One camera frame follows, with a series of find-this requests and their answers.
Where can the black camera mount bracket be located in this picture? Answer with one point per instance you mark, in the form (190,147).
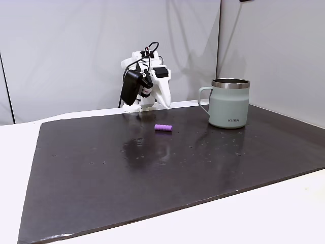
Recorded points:
(146,85)

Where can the purple ribbed pen grip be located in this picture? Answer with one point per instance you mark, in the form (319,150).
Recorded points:
(163,127)

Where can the black oval camera box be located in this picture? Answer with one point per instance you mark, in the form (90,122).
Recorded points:
(130,87)

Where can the dark brown table mat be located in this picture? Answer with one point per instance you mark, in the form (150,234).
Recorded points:
(157,172)

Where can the black object on wall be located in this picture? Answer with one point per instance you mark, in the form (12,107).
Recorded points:
(246,0)

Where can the pale green steel mug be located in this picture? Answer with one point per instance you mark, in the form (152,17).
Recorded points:
(228,108)

